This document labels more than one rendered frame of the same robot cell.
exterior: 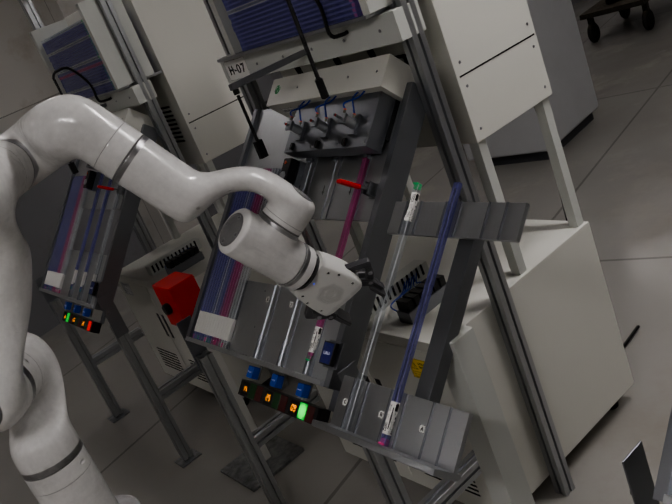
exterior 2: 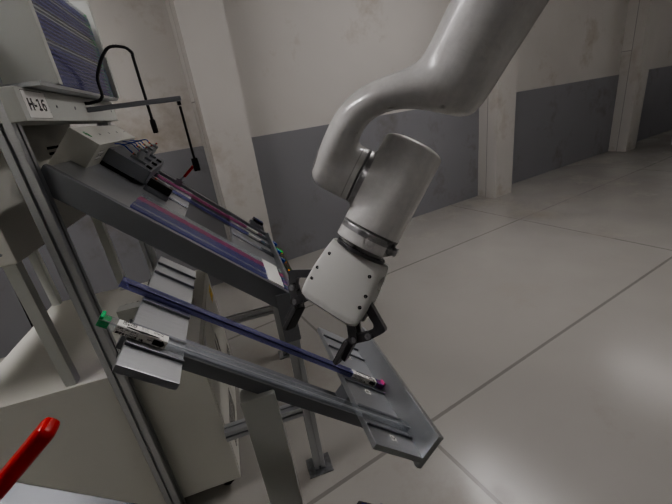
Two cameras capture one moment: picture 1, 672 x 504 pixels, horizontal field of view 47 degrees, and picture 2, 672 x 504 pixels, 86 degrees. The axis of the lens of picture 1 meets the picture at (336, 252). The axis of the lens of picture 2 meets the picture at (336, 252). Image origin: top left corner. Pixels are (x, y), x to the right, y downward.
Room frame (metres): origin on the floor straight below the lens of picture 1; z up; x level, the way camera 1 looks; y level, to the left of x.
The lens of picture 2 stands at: (1.75, 0.18, 1.26)
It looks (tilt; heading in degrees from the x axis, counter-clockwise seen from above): 22 degrees down; 198
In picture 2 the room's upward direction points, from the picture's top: 8 degrees counter-clockwise
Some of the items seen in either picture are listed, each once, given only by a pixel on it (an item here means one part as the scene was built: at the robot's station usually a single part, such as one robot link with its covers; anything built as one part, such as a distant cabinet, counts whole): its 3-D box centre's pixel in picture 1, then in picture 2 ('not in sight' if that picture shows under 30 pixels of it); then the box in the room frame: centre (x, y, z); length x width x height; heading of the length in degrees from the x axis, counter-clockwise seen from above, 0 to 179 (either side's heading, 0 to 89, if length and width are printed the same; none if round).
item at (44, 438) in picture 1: (28, 398); not in sight; (1.35, 0.64, 1.00); 0.19 x 0.12 x 0.24; 173
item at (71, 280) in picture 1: (167, 256); not in sight; (3.23, 0.68, 0.66); 1.01 x 0.73 x 1.31; 122
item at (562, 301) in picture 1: (459, 354); not in sight; (2.11, -0.23, 0.31); 0.70 x 0.65 x 0.62; 32
